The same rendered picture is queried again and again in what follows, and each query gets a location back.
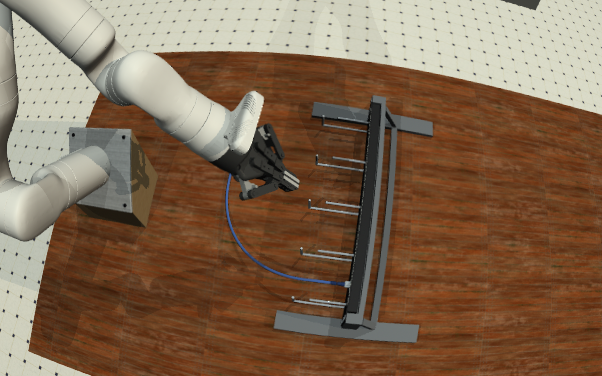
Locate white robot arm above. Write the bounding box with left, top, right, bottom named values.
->
left=0, top=0, right=264, bottom=242

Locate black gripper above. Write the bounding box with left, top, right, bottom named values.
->
left=210, top=123, right=300, bottom=200

